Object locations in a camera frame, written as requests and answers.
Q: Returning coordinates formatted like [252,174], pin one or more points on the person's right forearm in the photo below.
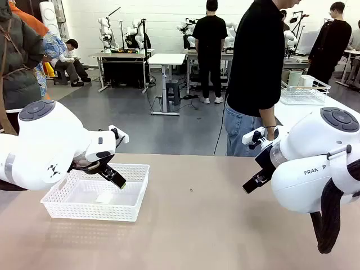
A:
[268,118]

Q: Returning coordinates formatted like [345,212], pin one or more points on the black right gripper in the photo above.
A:
[265,160]

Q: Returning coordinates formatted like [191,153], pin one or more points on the yellow bag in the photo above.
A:
[49,70]

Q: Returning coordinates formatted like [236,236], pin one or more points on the white perforated plastic basket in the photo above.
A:
[84,213]

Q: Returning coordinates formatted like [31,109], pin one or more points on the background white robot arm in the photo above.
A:
[135,33]
[187,31]
[105,33]

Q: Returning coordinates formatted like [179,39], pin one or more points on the white side table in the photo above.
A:
[298,113]

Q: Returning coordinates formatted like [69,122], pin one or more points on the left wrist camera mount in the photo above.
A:
[123,137]

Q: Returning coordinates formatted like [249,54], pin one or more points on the person in dark jacket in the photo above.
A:
[332,42]

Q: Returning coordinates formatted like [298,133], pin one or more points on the person in black shirt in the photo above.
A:
[258,56]

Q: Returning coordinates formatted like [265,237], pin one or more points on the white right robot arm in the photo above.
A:
[303,185]

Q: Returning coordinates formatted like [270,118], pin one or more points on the person's right hand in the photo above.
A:
[270,133]

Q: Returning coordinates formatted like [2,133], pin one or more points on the background white workbench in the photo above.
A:
[194,54]

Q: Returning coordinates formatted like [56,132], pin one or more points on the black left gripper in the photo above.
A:
[90,166]

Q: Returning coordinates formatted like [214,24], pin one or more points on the white label inside basket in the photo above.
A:
[103,198]

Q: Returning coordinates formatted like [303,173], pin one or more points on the person in white shirt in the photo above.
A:
[66,60]

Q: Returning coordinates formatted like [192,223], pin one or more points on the person in green jacket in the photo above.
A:
[19,56]

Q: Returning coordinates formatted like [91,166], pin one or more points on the white height-adjustable desk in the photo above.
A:
[167,59]

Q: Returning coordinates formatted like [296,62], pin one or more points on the background workbench with black front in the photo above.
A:
[123,67]

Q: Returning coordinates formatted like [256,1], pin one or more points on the person in orange clothes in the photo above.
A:
[31,19]

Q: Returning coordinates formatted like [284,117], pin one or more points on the white standing air conditioner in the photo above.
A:
[50,17]

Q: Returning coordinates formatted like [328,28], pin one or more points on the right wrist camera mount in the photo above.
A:
[251,137]

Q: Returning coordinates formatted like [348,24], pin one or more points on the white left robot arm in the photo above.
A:
[42,146]

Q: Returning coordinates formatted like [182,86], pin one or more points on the standing person in black clothes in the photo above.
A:
[210,42]

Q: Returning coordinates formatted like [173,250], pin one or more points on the white cup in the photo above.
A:
[306,80]

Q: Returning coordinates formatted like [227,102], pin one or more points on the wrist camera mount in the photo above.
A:
[123,137]
[251,137]

